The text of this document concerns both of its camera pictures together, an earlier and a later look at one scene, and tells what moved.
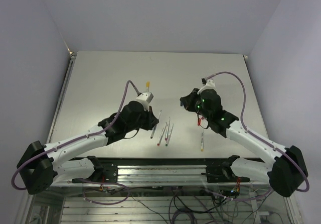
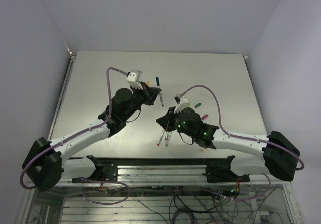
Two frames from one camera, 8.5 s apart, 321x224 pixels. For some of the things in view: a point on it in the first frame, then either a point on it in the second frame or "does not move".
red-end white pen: x=161 y=138 does not move
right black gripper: x=188 y=101 -> x=166 y=120
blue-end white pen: x=155 y=127 -> x=158 y=81
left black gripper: x=151 y=120 -> x=150 y=94
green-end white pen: x=169 y=134 does not move
